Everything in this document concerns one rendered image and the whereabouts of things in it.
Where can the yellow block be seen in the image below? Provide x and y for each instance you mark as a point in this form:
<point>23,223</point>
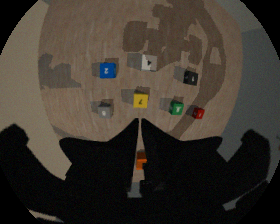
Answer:
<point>140,100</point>

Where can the green block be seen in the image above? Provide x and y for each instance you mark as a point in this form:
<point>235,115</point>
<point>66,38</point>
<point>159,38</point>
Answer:
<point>176,107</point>

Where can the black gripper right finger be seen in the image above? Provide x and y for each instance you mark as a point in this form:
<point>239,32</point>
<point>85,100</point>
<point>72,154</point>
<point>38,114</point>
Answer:
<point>165,154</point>

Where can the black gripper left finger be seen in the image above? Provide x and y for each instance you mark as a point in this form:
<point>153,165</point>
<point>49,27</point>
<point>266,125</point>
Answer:
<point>117,154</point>

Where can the blue block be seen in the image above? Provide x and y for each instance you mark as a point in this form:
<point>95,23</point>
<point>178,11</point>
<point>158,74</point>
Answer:
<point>108,70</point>

